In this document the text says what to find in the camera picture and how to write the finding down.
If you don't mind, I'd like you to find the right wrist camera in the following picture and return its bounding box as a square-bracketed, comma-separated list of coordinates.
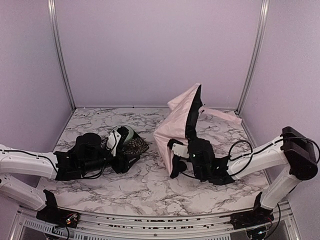
[167, 138, 189, 159]

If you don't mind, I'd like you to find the green ceramic bowl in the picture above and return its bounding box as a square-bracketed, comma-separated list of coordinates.
[110, 124, 134, 146]

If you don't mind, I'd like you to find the front aluminium rail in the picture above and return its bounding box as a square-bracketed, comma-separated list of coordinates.
[8, 201, 301, 240]

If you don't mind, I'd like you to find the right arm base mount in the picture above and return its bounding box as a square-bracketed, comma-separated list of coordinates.
[230, 207, 275, 230]

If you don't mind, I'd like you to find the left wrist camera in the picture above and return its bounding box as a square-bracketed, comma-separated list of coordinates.
[106, 133, 118, 157]

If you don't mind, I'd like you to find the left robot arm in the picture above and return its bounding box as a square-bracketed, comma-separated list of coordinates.
[0, 132, 140, 211]

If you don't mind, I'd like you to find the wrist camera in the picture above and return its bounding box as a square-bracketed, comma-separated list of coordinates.
[106, 133, 118, 157]
[167, 138, 189, 159]

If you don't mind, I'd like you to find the pink and black umbrella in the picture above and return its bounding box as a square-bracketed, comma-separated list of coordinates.
[153, 83, 242, 178]

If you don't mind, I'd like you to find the right aluminium frame post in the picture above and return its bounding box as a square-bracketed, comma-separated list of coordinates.
[235, 0, 270, 115]

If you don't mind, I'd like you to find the black floral square plate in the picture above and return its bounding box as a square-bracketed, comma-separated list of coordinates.
[101, 131, 149, 157]

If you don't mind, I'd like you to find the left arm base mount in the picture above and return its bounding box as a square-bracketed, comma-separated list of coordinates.
[36, 206, 80, 229]

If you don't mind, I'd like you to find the aluminium frame post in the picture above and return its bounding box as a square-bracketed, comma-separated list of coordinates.
[235, 0, 270, 115]
[47, 0, 76, 112]

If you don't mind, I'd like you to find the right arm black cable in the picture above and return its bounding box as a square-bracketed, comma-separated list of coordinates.
[179, 139, 286, 179]

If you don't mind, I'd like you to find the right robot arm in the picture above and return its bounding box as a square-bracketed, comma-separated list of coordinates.
[167, 126, 320, 213]

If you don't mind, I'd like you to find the left aluminium frame post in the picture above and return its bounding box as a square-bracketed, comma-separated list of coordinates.
[47, 0, 76, 112]

